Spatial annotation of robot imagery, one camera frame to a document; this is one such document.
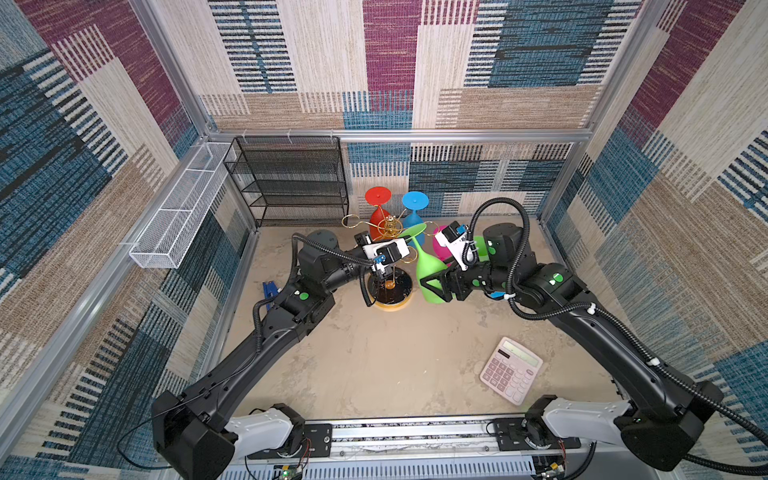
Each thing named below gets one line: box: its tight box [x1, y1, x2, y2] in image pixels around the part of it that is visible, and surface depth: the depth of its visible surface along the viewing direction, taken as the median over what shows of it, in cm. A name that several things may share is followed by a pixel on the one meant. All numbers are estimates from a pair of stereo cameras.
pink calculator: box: [479, 337, 544, 406], surface depth 84 cm
